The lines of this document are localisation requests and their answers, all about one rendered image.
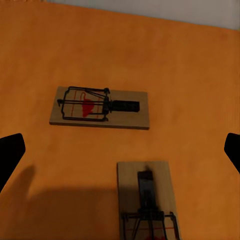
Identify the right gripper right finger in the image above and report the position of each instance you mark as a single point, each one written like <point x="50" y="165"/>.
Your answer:
<point x="232" y="149"/>

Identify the cabinet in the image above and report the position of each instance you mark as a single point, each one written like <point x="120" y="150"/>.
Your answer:
<point x="65" y="186"/>

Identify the mousetrap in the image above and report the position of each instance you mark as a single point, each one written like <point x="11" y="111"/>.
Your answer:
<point x="100" y="108"/>
<point x="147" y="206"/>

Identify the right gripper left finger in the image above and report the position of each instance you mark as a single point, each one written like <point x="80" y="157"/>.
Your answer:
<point x="12" y="148"/>

